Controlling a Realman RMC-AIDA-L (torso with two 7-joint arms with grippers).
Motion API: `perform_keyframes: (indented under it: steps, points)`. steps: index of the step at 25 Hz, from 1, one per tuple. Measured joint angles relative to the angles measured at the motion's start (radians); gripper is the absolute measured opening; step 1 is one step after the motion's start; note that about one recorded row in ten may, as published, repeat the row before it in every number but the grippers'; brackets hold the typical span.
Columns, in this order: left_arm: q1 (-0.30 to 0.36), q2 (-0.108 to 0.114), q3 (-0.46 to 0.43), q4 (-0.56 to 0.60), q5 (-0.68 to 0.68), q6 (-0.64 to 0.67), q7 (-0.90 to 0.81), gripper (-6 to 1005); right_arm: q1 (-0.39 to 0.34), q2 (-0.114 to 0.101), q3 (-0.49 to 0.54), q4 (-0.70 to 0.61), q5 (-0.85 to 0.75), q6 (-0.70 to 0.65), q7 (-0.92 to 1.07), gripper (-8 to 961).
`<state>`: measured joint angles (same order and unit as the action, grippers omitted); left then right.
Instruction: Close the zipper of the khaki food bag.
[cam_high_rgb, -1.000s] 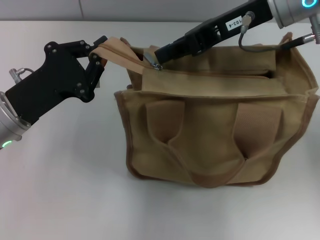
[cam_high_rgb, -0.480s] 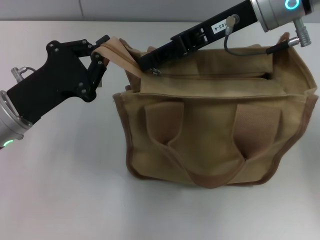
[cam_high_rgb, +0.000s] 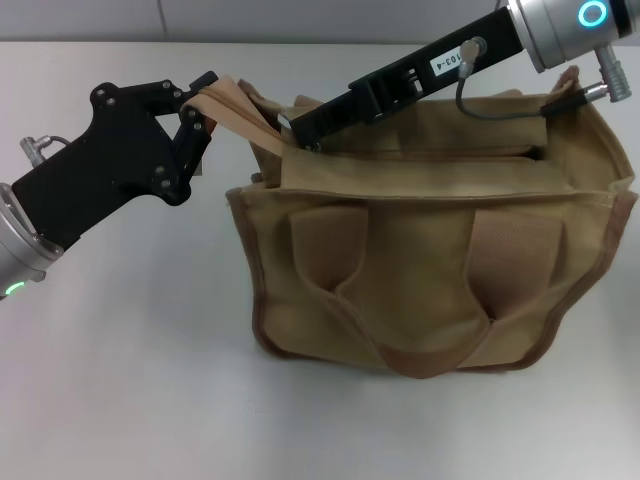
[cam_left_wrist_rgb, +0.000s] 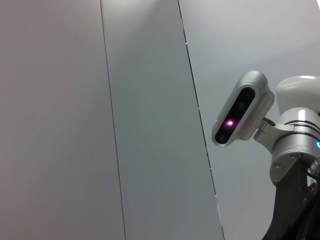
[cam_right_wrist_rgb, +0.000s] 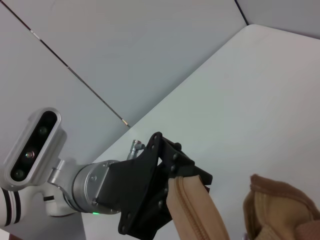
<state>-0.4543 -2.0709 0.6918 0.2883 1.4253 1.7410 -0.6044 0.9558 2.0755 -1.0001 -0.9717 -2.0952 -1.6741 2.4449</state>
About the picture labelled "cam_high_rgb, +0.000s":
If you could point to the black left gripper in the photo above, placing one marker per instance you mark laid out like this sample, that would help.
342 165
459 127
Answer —
110 160

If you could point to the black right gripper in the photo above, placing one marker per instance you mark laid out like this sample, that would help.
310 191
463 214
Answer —
450 60

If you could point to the khaki canvas food bag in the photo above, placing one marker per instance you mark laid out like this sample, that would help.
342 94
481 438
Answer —
425 260

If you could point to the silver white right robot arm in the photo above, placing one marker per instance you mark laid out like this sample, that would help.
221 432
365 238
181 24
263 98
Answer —
560 30

